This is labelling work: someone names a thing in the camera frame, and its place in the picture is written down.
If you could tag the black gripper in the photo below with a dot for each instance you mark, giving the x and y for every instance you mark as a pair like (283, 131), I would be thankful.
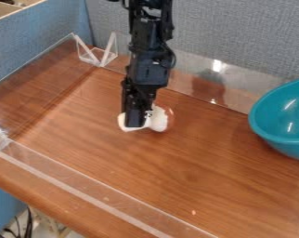
(147, 76)

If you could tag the white plush mushroom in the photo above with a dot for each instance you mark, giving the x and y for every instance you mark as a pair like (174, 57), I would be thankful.
(159, 120)

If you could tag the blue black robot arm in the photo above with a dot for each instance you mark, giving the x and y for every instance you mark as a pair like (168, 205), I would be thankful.
(151, 25)

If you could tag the blue plastic bowl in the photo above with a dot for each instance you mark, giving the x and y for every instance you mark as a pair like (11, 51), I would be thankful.
(274, 118)

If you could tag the clear acrylic back barrier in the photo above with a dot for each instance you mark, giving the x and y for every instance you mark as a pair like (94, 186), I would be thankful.
(220, 83)

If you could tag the clear acrylic barrier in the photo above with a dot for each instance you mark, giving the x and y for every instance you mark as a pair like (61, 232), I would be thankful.
(39, 86)
(220, 83)
(111, 200)

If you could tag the clear acrylic left barrier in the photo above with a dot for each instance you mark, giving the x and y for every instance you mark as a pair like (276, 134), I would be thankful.
(39, 86)

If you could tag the clear acrylic front barrier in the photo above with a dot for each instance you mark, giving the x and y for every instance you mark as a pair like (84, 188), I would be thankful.
(111, 200)

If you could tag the wooden shelf box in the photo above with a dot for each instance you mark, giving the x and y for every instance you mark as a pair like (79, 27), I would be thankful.
(11, 7)

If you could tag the clear acrylic corner bracket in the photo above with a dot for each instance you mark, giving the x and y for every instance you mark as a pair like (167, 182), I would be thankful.
(98, 56)

